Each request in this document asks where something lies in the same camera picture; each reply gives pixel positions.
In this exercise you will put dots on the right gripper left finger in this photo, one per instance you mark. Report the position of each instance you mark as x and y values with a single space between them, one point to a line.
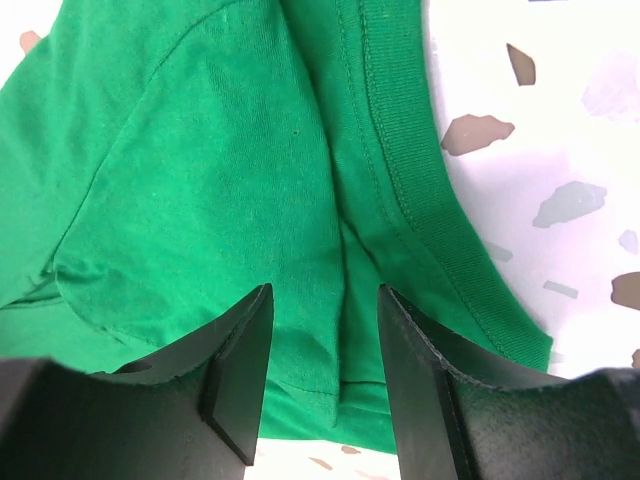
191 410

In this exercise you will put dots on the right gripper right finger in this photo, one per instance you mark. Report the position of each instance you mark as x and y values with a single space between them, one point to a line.
461 412

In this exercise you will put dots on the green polo shirt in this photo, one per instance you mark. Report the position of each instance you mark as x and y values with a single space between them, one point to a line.
160 159

